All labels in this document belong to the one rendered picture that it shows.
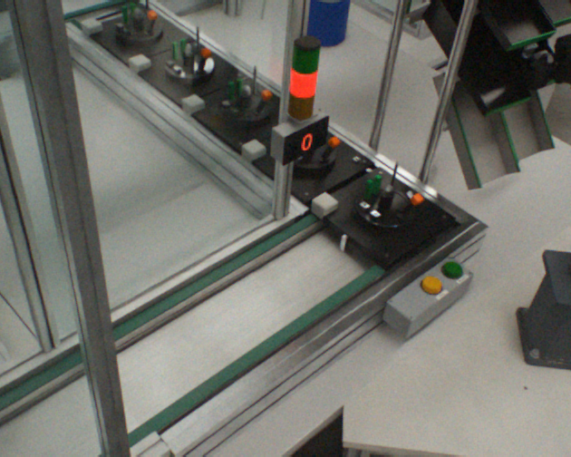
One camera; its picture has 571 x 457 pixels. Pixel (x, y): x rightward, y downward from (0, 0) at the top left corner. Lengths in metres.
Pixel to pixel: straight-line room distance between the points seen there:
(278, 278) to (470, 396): 0.46
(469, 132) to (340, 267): 0.46
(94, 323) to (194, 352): 0.63
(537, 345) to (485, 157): 0.48
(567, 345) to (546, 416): 0.15
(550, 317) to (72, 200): 1.08
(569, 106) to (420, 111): 2.00
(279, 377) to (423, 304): 0.35
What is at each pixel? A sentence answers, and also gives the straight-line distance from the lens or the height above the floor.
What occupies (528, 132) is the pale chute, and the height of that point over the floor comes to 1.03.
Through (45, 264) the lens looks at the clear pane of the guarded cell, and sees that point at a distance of 0.75.
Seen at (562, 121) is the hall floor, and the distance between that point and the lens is 4.01.
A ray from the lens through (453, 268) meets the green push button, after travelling 1.59.
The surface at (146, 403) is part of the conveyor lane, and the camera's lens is 1.38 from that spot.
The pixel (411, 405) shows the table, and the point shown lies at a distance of 1.49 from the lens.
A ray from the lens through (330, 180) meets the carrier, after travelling 1.73.
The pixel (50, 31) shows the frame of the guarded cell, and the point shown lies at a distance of 0.61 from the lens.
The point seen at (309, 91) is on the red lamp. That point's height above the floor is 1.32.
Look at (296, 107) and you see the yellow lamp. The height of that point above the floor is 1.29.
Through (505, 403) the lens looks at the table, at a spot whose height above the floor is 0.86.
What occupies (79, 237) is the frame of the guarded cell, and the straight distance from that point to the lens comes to 0.73.
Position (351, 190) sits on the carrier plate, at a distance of 1.72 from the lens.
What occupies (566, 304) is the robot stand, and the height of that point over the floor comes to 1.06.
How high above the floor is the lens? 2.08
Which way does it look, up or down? 44 degrees down
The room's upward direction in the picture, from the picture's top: 6 degrees clockwise
